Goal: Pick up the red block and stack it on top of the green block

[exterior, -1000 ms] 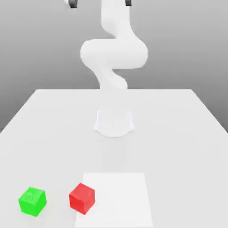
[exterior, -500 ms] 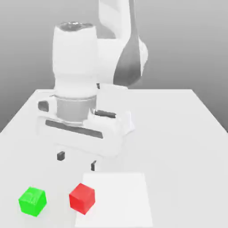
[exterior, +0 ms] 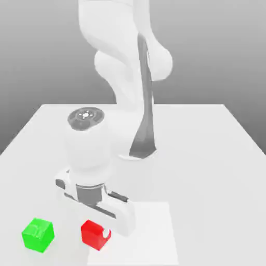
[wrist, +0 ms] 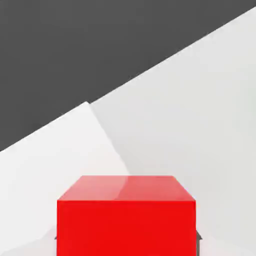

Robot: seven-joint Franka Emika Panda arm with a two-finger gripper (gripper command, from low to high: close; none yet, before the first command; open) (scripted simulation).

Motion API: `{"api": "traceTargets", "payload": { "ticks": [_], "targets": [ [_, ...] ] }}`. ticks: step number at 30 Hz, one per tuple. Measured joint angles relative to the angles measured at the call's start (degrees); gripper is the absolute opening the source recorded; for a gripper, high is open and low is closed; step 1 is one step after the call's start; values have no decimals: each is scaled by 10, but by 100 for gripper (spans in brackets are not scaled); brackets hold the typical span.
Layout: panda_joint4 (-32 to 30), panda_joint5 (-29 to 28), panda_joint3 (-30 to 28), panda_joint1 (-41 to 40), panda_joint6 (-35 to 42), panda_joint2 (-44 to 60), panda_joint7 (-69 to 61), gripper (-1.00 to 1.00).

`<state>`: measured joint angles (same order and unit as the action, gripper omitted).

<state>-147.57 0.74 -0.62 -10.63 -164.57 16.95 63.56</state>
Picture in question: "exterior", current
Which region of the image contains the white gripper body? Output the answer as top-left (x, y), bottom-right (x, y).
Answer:
top-left (56, 187), bottom-right (137, 237)

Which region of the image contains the small red cube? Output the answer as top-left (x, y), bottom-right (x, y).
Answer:
top-left (81, 219), bottom-right (112, 251)

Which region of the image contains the small green cube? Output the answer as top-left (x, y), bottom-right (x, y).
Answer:
top-left (21, 217), bottom-right (55, 254)

